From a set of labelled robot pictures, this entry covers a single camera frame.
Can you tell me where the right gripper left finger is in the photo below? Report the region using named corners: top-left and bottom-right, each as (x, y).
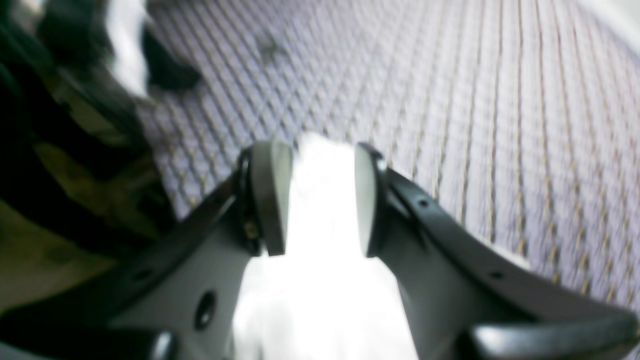
top-left (1, 140), bottom-right (294, 360)

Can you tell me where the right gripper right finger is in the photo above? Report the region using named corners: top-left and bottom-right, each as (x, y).
top-left (354, 142), bottom-right (639, 360)

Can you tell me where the white T-shirt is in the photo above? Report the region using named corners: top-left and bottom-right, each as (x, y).
top-left (228, 133), bottom-right (418, 360)

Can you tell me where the patterned blue table cloth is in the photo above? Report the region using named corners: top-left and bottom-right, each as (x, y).
top-left (138, 0), bottom-right (640, 312)

